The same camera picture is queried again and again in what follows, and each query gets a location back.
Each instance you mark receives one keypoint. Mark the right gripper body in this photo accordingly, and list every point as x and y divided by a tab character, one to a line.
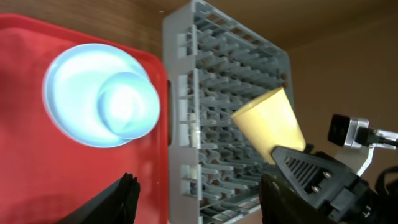
371	206

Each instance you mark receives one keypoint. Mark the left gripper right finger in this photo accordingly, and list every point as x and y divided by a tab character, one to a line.
280	205

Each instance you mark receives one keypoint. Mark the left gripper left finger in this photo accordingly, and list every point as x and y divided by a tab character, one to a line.
116	204

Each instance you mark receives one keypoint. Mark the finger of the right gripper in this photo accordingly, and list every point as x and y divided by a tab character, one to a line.
317	180

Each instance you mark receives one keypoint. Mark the yellow plastic cup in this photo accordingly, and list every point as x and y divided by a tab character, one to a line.
269	121

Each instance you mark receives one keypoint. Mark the light blue shallow bowl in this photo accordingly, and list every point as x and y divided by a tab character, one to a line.
128	105

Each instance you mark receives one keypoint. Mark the light blue plate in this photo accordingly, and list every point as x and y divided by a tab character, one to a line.
70	91

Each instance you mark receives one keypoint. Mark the white plastic spoon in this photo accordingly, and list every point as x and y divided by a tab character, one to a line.
193	130

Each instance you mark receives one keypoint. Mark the grey plastic dishwasher rack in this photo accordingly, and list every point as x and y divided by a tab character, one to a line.
215	66

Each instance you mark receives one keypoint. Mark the red plastic serving tray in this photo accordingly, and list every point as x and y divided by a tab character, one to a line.
44	174

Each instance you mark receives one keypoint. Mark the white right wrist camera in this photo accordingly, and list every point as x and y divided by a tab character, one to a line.
344	130

